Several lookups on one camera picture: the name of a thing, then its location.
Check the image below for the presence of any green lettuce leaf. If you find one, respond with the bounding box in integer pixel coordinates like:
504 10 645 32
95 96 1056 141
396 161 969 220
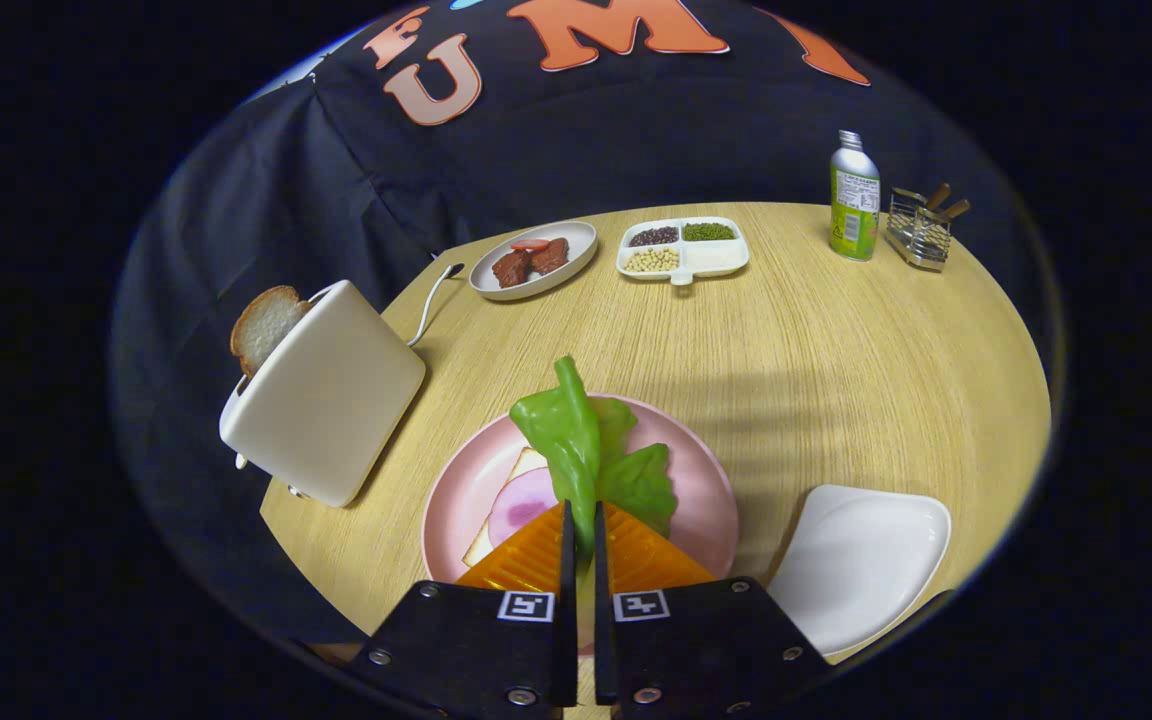
509 355 679 576

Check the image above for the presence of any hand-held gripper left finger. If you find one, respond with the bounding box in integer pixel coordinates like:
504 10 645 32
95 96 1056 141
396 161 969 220
341 500 579 720

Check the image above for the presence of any white toaster power cable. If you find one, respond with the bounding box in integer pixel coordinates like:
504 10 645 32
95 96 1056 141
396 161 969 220
406 262 465 348

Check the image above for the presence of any pink ham slice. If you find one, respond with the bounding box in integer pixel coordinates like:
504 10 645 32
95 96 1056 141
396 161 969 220
488 467 557 548

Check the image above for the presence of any thin bread slice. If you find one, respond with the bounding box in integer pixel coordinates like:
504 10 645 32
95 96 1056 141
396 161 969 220
462 447 552 569

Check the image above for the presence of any white toaster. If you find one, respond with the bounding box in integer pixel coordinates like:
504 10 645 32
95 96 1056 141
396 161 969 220
219 279 427 509

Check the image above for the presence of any white square plate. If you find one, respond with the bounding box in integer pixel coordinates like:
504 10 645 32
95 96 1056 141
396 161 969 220
768 484 953 658

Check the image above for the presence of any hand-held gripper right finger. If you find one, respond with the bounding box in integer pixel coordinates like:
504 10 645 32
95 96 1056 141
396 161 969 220
592 500 832 720

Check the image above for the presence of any black backdrop cloth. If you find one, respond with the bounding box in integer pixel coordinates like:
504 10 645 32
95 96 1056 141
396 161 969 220
108 0 1047 651

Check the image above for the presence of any small round grey plate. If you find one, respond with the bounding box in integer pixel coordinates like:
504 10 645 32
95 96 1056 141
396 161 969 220
468 220 599 302

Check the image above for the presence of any thick bread slice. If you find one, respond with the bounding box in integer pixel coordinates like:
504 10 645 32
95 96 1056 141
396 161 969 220
230 285 312 379

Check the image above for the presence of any green label metal bottle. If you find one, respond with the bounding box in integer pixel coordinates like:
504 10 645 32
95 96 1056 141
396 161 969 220
829 129 881 263

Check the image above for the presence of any metal wire holder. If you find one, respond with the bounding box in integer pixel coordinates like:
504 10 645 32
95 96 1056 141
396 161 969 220
884 187 952 273

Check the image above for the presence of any pink round plate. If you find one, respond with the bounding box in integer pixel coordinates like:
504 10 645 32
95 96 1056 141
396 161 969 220
421 393 740 656

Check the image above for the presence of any white divided dish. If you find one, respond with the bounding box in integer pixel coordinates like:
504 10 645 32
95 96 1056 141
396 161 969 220
616 216 751 287

